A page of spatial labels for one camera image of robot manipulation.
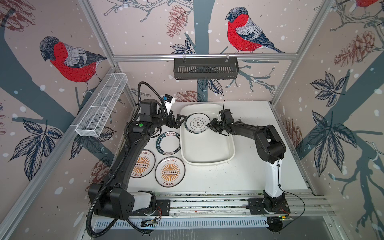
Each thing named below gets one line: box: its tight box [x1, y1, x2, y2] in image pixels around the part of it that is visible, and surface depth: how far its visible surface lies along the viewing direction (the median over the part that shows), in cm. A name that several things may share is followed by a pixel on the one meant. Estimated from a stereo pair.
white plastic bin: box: [180, 102, 236, 166], surface depth 98 cm
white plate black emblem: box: [184, 112, 211, 134], surface depth 109 cm
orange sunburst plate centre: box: [154, 156, 186, 188], surface depth 87 cm
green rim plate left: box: [156, 131, 181, 156], surface depth 101 cm
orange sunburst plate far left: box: [130, 149, 156, 179], surface depth 90 cm
